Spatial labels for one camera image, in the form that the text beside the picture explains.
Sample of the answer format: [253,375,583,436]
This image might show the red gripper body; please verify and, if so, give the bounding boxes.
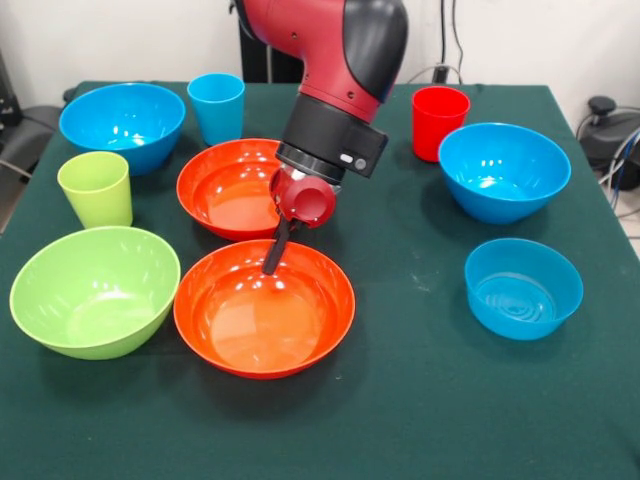
[268,167,337,230]

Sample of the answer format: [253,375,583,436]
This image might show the orange bowl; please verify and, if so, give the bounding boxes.
[172,239,357,381]
[175,138,287,243]

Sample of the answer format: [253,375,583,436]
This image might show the green bowl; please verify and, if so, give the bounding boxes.
[8,225,182,361]

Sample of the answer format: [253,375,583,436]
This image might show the light blue cup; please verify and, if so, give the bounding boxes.
[186,73,246,147]

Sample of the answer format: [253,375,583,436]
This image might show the red cup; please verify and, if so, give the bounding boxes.
[411,86,472,164]

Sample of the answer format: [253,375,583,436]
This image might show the lime green cup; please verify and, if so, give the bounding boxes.
[56,151,134,230]

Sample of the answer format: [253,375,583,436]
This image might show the dark green tablecloth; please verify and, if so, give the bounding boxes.
[0,81,640,480]

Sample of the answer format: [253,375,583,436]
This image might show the large blue bowl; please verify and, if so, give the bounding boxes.
[58,82,187,177]
[438,122,572,225]

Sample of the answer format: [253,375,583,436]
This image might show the small blue bowl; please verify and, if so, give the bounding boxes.
[463,238,585,342]

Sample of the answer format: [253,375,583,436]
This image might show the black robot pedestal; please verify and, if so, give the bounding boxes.
[229,0,306,85]

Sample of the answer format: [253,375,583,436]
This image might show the black wall cables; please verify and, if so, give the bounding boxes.
[432,0,465,84]

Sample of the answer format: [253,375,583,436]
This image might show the tangle of cables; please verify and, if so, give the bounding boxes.
[597,127,640,221]

